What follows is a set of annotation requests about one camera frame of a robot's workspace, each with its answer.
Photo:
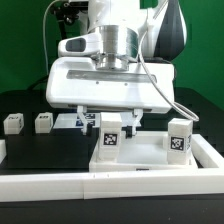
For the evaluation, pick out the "white square tabletop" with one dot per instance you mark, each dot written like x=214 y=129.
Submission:
x=145 y=151

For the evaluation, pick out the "white marker tag sheet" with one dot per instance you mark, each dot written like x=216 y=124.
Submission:
x=71 y=120

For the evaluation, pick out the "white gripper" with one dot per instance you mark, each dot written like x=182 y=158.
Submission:
x=103 y=73

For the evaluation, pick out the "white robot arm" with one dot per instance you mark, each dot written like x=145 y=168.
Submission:
x=161 y=31

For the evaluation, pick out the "white U-shaped obstacle wall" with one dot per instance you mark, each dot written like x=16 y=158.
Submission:
x=208 y=179

